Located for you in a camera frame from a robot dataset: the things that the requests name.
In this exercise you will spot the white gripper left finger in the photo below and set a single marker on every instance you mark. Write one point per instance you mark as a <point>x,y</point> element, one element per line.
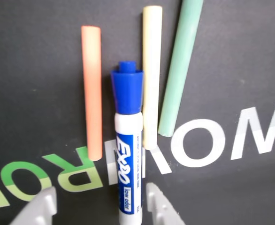
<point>42,208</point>

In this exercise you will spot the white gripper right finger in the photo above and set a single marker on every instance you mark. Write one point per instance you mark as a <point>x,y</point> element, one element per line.
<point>162,211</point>

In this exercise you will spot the blue Expo marker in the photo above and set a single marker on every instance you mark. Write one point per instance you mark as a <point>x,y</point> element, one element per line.
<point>128,98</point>

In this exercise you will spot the orange chalk stick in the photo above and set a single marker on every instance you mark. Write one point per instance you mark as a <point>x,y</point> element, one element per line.
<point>91,93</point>

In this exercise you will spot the yellow chalk stick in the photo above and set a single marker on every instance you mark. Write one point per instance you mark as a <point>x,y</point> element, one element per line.
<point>151,82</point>

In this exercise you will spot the dark grey WOWROBO mat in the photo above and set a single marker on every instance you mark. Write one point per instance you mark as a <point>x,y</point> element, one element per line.
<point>222,70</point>

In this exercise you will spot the green chalk stick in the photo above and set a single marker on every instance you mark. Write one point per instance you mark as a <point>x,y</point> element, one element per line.
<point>182,58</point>

